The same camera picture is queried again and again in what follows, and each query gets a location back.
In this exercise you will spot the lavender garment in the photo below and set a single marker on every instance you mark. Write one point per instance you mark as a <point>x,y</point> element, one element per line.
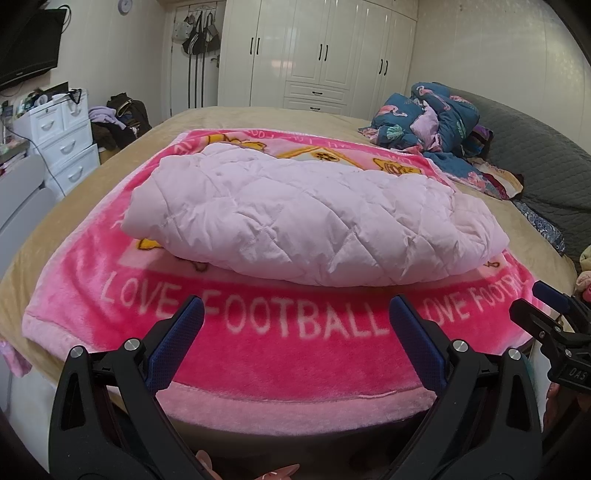
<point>104,115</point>

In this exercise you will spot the bed with tan sheet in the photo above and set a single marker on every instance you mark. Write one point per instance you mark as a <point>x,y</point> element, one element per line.
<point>231,117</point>

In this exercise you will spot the red yellow patterned cloth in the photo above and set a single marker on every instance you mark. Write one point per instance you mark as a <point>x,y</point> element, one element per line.
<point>501,180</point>

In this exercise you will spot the pastel soft cloth pile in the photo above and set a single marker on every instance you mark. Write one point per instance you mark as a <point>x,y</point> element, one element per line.
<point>584,272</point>

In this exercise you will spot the lilac printed cloth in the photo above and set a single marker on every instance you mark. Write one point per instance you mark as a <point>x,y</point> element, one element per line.
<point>14,360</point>

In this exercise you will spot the white drawer cabinet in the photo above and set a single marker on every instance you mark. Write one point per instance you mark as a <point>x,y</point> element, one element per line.
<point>64,143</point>

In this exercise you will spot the pink cartoon printed blanket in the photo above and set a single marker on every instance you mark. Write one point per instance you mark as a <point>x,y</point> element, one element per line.
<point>277,360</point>

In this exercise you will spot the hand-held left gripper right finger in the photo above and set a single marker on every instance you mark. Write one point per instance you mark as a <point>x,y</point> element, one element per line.
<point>418,341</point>

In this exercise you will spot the white door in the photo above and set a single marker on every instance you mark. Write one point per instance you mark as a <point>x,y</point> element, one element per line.
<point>184,87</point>

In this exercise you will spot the round wall clock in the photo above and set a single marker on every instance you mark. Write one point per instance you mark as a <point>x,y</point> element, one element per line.
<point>125,6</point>

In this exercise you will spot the grey quilted headboard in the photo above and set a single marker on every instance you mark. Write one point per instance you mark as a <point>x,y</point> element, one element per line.
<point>545,152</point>

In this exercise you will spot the black television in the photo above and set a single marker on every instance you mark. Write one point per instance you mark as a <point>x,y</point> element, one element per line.
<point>27,46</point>

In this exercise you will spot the blue flamingo print quilt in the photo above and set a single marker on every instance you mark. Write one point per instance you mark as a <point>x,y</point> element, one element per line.
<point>406,120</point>

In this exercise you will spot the dark floral cloth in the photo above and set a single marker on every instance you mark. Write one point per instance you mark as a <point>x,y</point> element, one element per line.
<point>542,228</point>

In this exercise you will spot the cluttered white desk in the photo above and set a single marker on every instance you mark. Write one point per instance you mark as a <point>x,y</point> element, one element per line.
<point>9,134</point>

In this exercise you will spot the white wardrobe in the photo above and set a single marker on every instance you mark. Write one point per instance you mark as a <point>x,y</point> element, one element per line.
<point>318,46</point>

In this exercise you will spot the pink quilted jacket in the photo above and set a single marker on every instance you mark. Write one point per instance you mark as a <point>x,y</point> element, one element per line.
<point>300,217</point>

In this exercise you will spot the person's left hand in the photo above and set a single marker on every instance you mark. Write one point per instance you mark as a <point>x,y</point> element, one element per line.
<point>204,464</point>

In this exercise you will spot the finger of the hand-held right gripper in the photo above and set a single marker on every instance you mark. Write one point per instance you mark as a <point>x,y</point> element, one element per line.
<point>542,323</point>
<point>554,294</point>

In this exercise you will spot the black bag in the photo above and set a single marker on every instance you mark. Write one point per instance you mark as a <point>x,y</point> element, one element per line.
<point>131,115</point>

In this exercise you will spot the black clothes hanger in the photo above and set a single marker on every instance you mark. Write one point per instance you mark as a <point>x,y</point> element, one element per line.
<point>76,96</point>

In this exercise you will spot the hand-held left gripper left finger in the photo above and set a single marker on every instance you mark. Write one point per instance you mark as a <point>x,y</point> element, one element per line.
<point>178,341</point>

